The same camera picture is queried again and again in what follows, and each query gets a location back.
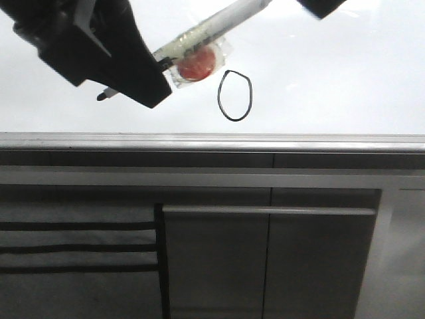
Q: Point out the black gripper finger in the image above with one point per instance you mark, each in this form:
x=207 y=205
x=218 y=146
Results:
x=92 y=40
x=321 y=8

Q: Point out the white whiteboard marker pen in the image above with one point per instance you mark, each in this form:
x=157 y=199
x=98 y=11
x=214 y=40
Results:
x=212 y=28

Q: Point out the red magnet taped to marker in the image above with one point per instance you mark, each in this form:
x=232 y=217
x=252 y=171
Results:
x=201 y=64

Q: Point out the white whiteboard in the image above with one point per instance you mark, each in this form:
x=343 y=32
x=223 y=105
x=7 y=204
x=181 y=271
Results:
x=352 y=81

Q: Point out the grey cabinet with doors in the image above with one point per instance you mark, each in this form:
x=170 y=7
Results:
x=258 y=235

